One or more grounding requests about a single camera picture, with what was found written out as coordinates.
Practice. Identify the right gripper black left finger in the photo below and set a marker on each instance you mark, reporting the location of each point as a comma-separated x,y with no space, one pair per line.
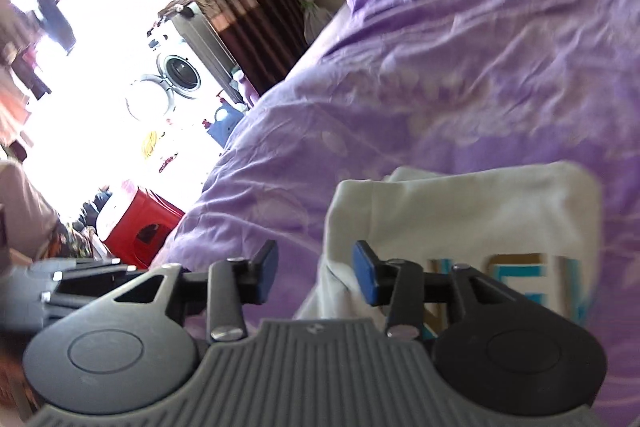
143,341

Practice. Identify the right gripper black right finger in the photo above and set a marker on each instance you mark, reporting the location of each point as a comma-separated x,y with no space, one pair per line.
491,344

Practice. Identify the white small shirt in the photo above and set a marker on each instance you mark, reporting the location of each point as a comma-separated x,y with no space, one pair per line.
535,228

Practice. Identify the hanging laundry clothes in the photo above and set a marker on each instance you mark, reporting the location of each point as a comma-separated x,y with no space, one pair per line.
23,27

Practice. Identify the red plastic stool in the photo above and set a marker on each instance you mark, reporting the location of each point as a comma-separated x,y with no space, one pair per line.
135,223

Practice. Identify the blue plastic container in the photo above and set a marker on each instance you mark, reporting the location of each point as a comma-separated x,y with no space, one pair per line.
226,118

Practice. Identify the white washing machine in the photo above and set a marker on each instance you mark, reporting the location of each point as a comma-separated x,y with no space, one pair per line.
188,72

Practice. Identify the purple floral bed quilt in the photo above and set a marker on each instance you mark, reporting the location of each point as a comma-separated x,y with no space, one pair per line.
450,87

